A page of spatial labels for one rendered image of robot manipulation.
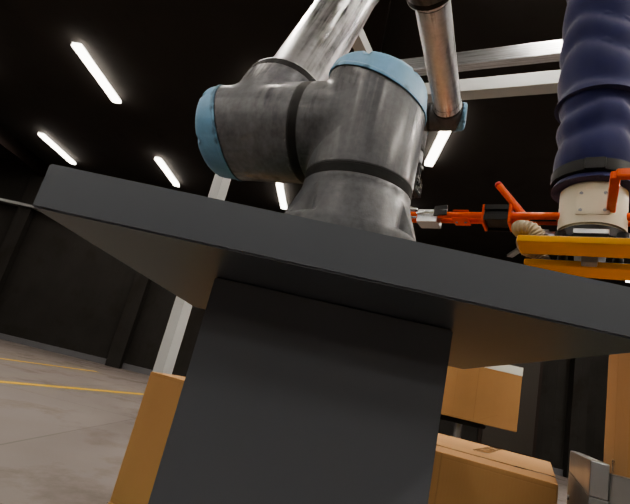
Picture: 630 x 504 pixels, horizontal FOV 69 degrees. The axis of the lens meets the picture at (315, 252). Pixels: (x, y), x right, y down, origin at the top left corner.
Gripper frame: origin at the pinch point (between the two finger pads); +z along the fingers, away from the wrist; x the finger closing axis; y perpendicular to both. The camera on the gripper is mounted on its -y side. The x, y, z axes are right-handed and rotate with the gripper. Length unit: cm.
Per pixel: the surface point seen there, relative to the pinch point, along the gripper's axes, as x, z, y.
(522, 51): 144, -190, 8
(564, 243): -13, 13, 54
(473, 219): 1.8, 0.3, 26.8
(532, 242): -12.8, 13.1, 46.5
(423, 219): -2.5, 2.4, 11.9
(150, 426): -28, 85, -55
